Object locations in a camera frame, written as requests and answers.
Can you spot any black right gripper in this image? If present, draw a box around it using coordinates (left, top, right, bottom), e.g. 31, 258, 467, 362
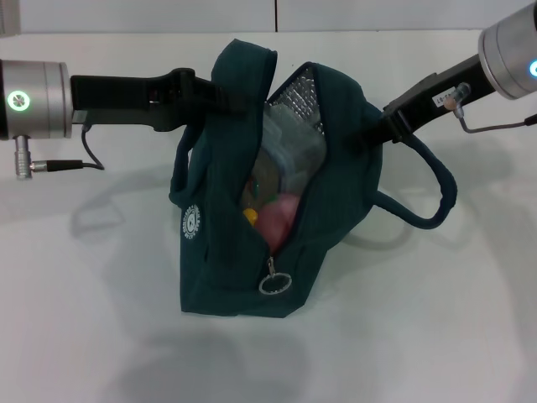
347, 54, 494, 154

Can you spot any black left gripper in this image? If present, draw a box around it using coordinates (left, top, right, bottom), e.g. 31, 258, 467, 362
70, 67, 248, 132

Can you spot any clear food container blue seal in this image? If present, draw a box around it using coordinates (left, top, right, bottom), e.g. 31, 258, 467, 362
242, 107, 327, 202

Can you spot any pink toy peach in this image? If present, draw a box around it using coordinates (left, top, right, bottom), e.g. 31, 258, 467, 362
255, 195, 301, 253

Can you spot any dark teal insulated lunch bag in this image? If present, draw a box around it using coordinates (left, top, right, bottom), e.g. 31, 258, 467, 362
169, 39, 457, 320

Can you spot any grey right arm cable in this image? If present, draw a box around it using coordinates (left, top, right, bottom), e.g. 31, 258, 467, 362
455, 82, 537, 134

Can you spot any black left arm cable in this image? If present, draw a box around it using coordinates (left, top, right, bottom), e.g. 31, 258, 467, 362
33, 121, 106, 171

